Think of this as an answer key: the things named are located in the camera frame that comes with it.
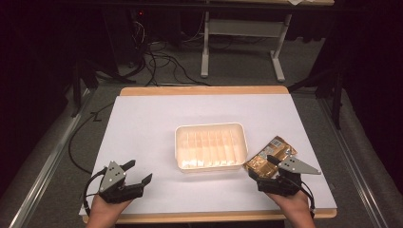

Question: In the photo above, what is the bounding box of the black metal stand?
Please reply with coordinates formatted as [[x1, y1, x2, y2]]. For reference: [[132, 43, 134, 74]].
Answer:
[[287, 29, 347, 131], [69, 58, 138, 119]]

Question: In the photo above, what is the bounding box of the person's right hand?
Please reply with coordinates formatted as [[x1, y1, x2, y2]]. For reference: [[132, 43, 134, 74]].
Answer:
[[265, 189, 314, 222]]

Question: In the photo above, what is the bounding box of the metal floor rail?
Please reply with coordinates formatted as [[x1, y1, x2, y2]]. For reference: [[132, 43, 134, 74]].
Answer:
[[317, 94, 395, 228], [9, 88, 97, 228]]

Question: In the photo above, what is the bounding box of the white plastic tray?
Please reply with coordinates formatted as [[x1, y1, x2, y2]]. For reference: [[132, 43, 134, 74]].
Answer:
[[174, 122, 249, 174]]

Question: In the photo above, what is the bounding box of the tangle of black floor cables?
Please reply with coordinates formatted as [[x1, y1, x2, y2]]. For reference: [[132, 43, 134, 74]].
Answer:
[[126, 18, 212, 87]]

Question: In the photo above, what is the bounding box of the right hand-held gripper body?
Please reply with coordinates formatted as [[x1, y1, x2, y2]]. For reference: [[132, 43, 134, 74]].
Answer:
[[256, 155, 322, 197]]

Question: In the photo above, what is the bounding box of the long black floor cable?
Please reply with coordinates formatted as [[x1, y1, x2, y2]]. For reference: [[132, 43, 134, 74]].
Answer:
[[67, 103, 115, 176]]

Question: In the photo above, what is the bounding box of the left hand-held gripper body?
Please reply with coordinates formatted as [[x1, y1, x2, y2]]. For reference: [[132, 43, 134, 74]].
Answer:
[[98, 160, 145, 204]]

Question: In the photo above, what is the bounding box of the golden foil snack packet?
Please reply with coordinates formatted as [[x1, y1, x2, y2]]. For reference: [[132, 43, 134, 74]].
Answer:
[[242, 135, 298, 181]]

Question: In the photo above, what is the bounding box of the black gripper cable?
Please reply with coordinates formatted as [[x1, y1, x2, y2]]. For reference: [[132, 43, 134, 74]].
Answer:
[[298, 180, 317, 219], [83, 166, 108, 217]]

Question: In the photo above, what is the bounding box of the person's left hand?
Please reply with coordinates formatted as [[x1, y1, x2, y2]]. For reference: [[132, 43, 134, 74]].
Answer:
[[89, 193, 134, 223]]

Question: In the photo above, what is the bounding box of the white metal frame desk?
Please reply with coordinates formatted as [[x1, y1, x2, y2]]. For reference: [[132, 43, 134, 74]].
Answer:
[[200, 0, 336, 84]]

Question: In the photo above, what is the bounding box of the white table sheet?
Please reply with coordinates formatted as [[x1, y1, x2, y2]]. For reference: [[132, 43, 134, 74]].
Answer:
[[79, 93, 337, 217]]

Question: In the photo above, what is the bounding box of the wooden table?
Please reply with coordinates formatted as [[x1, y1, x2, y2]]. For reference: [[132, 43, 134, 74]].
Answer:
[[81, 85, 337, 225]]

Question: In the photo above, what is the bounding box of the dark computer case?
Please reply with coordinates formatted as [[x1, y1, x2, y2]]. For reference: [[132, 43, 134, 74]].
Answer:
[[104, 7, 150, 70]]

